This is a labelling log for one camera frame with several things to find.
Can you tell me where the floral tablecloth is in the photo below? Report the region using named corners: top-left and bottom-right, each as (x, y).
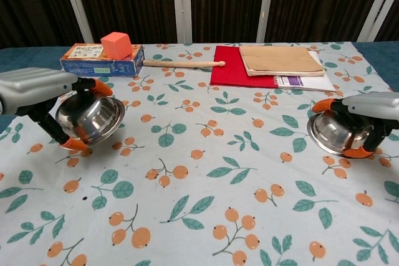
top-left (0, 41), bottom-right (399, 266)

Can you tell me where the red notebook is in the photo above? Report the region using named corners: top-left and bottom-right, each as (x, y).
top-left (209, 45), bottom-right (280, 89)

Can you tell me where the blue and orange cardboard box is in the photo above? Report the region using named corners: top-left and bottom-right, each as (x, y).
top-left (59, 44), bottom-right (145, 78)

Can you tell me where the white frame post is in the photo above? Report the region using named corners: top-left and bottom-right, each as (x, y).
top-left (58, 0), bottom-right (95, 44)
top-left (357, 0), bottom-right (399, 42)
top-left (256, 0), bottom-right (278, 43)
top-left (171, 0), bottom-right (193, 44)

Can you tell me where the wooden drumstick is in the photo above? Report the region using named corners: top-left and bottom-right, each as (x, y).
top-left (142, 59), bottom-right (226, 69)

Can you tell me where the steel bowl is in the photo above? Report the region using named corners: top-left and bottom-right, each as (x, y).
top-left (55, 96), bottom-right (126, 147)
top-left (307, 108), bottom-right (377, 158)

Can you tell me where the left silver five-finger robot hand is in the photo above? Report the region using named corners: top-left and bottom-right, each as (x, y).
top-left (0, 68), bottom-right (113, 151)

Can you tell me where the orange foam cube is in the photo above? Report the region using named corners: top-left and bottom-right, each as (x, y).
top-left (100, 31), bottom-right (133, 60)

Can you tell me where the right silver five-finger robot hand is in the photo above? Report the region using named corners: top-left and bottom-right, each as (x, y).
top-left (312, 91), bottom-right (399, 159)

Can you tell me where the white spiral notebook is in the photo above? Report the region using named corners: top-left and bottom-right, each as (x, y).
top-left (272, 50), bottom-right (337, 92)

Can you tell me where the brown paper notebook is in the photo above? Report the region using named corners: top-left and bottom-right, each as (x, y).
top-left (238, 45), bottom-right (327, 77)

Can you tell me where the teal table cover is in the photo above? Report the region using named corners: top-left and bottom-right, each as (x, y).
top-left (0, 40), bottom-right (399, 135)

